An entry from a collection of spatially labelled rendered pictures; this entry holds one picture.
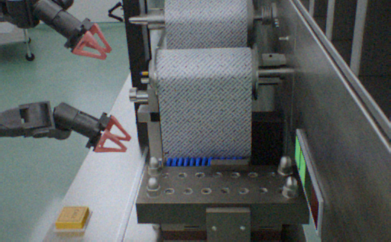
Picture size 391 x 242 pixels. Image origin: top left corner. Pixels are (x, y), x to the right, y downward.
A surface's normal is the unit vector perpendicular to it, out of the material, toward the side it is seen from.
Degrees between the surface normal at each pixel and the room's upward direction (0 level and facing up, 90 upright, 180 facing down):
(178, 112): 90
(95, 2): 90
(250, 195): 0
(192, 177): 0
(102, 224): 0
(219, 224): 90
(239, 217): 90
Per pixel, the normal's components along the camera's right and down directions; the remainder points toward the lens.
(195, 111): -0.06, 0.43
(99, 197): -0.04, -0.91
